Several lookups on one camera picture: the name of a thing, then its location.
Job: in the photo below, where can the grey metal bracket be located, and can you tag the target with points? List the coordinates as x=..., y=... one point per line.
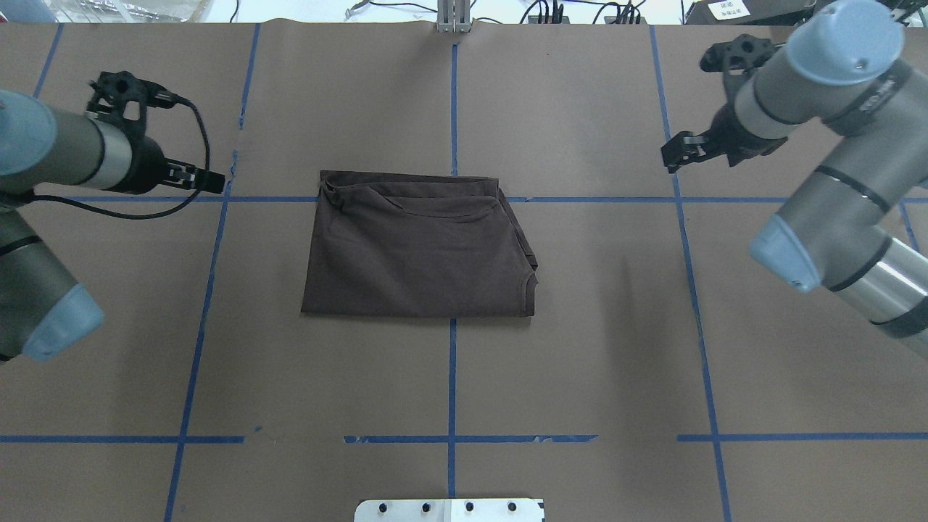
x=454, y=16

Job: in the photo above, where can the dark brown t-shirt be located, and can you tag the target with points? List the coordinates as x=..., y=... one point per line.
x=388, y=245

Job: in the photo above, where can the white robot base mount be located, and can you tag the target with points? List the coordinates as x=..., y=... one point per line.
x=466, y=509

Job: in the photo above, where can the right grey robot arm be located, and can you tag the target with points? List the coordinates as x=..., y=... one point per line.
x=844, y=67

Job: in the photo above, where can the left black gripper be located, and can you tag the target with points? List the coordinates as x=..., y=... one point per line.
x=147, y=164

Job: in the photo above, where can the black device with label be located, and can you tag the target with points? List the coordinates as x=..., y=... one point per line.
x=762, y=13

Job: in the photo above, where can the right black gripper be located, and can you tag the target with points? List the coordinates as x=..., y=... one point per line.
x=739, y=136

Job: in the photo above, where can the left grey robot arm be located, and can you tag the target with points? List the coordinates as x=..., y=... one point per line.
x=44, y=308

